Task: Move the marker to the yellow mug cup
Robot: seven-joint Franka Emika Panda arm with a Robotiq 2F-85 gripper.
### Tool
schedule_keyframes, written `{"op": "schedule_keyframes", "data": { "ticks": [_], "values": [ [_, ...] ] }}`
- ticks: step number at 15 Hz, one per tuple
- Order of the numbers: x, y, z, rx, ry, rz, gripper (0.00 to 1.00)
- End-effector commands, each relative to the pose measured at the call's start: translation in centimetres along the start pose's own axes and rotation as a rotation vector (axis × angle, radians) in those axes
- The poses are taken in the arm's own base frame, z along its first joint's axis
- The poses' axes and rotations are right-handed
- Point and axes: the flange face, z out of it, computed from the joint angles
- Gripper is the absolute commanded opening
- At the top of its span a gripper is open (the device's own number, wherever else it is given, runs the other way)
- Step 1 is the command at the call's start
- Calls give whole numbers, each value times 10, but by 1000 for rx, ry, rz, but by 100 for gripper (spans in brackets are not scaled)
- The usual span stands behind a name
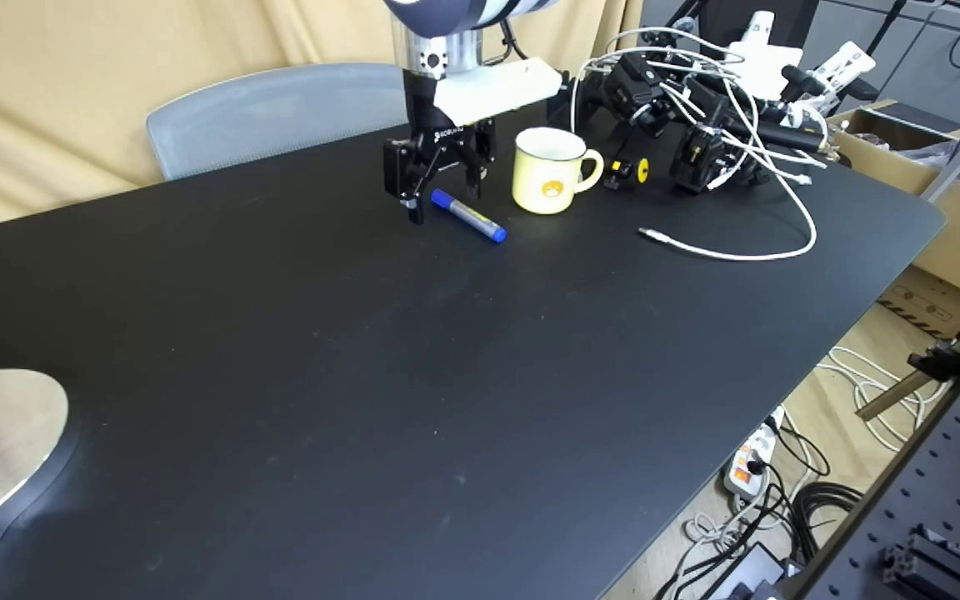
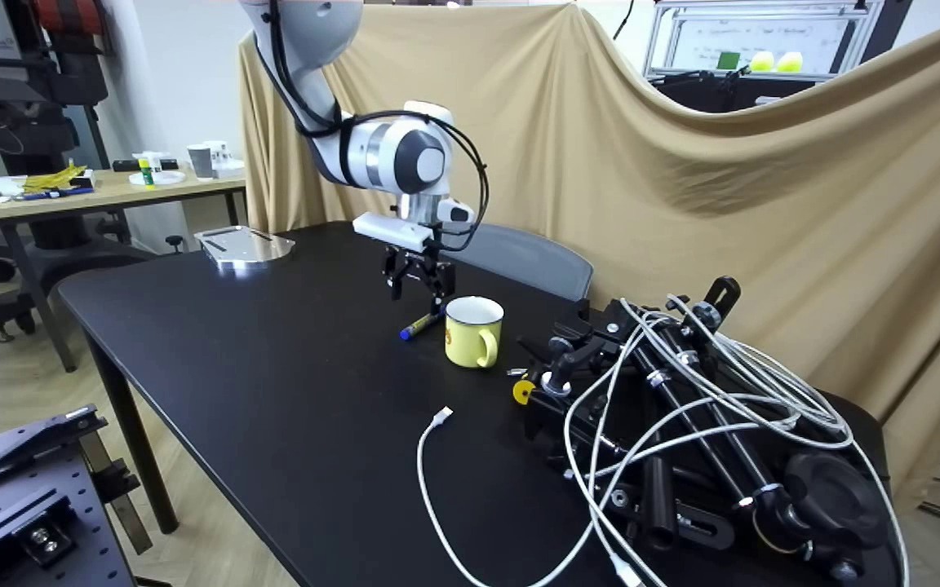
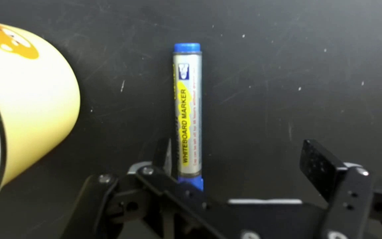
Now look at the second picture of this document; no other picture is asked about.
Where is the yellow object on desk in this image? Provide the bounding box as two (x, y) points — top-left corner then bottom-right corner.
(21, 163), (95, 202)

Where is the aluminium framed white board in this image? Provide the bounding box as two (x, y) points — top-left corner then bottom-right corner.
(642, 0), (889, 86)

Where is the black tripod clamp rig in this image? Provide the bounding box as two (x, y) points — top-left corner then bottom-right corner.
(507, 275), (897, 587)

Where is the black table leg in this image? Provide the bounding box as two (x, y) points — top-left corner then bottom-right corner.
(86, 336), (183, 534)

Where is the grey chair backrest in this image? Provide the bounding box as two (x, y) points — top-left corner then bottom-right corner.
(454, 220), (598, 306)

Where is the black equipment rack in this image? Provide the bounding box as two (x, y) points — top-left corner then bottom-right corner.
(0, 0), (113, 208)

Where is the small black mount block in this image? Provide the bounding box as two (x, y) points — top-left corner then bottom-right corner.
(15, 518), (78, 571)

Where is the white looped cable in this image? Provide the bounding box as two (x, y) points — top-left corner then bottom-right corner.
(562, 294), (915, 587)

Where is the black clamp with wooden stick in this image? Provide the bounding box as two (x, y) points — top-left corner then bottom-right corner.
(75, 426), (157, 557)

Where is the black bar on breadboard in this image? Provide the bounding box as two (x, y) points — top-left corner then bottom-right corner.
(0, 403), (108, 484)

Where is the black office chair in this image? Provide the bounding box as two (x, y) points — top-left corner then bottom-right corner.
(0, 238), (157, 341)

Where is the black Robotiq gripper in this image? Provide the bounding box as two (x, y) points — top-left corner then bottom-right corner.
(382, 243), (459, 315)

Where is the blue whiteboard marker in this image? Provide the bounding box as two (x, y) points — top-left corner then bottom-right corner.
(398, 306), (448, 345)

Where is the yellow enamel mug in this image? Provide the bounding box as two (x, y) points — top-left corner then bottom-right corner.
(441, 294), (508, 374)

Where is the black hanging cable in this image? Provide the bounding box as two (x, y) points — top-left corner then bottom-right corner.
(611, 0), (639, 46)

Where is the wooden desk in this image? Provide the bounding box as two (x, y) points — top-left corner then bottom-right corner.
(0, 166), (249, 371)

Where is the white cable with loose plug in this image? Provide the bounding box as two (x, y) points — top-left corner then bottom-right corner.
(414, 403), (496, 587)

